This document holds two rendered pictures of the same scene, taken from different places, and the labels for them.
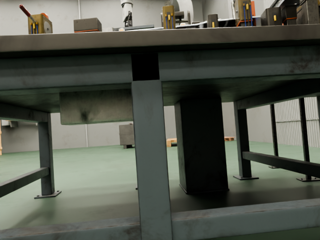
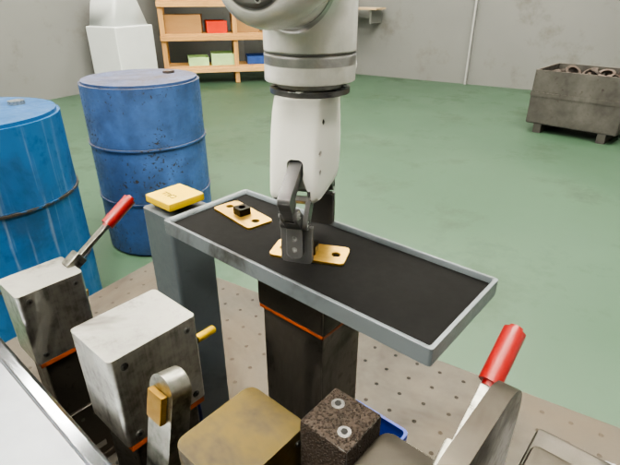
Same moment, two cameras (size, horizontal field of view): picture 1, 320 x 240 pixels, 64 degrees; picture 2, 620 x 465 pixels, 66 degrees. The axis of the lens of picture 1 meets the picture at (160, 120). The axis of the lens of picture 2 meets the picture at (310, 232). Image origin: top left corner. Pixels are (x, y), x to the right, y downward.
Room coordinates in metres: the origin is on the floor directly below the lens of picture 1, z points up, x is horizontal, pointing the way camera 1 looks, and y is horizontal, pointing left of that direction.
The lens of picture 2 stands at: (1.40, -0.10, 1.42)
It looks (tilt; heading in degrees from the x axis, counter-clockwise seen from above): 27 degrees down; 37
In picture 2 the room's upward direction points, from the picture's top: straight up
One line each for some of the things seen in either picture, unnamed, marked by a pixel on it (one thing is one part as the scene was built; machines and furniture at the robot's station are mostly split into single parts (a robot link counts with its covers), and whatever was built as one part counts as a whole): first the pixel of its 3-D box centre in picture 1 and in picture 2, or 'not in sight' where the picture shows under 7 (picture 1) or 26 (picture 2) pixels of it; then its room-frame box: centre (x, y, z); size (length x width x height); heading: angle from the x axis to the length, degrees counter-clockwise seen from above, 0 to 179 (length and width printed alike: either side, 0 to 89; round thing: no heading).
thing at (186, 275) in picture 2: not in sight; (193, 327); (1.79, 0.43, 0.92); 0.08 x 0.08 x 0.44; 86
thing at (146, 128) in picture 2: not in sight; (152, 159); (3.06, 2.34, 0.50); 0.67 x 0.67 x 1.00
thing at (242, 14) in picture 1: (245, 35); not in sight; (1.18, -0.43, 0.87); 0.12 x 0.07 x 0.35; 176
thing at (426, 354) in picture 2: (128, 32); (312, 253); (1.77, 0.18, 1.16); 0.37 x 0.14 x 0.02; 86
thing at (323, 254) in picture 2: not in sight; (309, 248); (1.77, 0.17, 1.17); 0.08 x 0.04 x 0.01; 111
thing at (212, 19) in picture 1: (215, 45); not in sight; (1.22, -0.29, 0.84); 0.10 x 0.05 x 0.29; 176
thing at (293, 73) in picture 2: (126, 4); (310, 67); (1.77, 0.17, 1.36); 0.09 x 0.08 x 0.03; 21
